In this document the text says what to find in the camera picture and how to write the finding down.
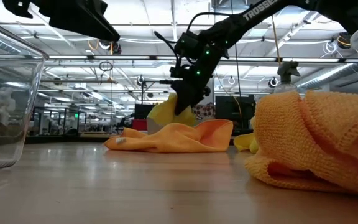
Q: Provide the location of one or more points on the red box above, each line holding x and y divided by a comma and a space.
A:
139, 124

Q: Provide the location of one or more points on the orange microfiber towel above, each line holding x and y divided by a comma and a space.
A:
172, 138
306, 140

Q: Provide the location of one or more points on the yellow microfiber towel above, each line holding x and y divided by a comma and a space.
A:
163, 115
244, 141

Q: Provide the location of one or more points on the small clear plastic bin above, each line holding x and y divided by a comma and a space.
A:
26, 93

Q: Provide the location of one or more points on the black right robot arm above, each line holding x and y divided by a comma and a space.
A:
259, 12

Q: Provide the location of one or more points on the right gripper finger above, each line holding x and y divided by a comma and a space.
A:
181, 98
194, 91

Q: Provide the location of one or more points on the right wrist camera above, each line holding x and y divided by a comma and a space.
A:
186, 45

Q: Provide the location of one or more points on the small black monitor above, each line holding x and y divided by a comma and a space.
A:
143, 112

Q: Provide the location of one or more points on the white spray bottle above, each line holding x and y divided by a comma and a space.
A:
286, 70

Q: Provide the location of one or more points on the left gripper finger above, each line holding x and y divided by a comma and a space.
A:
102, 18
85, 26

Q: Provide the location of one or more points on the black aluminium table frame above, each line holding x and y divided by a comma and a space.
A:
73, 139

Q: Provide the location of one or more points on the large black monitor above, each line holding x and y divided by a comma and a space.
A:
228, 112

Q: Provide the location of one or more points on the person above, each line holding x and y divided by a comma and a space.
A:
207, 111

